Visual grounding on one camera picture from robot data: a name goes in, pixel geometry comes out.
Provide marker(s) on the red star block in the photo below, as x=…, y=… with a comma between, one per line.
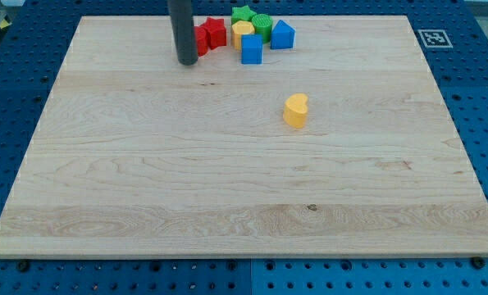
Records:
x=216, y=31

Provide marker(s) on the red round block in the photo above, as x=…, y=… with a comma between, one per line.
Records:
x=201, y=38

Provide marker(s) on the light wooden board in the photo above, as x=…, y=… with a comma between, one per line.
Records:
x=138, y=157

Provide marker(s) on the yellow heart block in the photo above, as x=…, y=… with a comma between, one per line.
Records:
x=295, y=111

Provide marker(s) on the blue cube block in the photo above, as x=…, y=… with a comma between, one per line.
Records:
x=251, y=49

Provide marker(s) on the blue triangular prism block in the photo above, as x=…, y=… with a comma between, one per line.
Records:
x=282, y=36

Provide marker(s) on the yellow hexagon block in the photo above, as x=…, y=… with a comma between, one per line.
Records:
x=238, y=30

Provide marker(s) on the green ridged cylinder block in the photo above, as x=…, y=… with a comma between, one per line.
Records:
x=262, y=24

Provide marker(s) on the green star block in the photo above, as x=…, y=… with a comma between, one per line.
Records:
x=244, y=13

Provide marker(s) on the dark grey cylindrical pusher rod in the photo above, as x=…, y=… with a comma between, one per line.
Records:
x=182, y=24

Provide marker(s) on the white fiducial marker tag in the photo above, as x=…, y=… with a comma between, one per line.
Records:
x=434, y=38

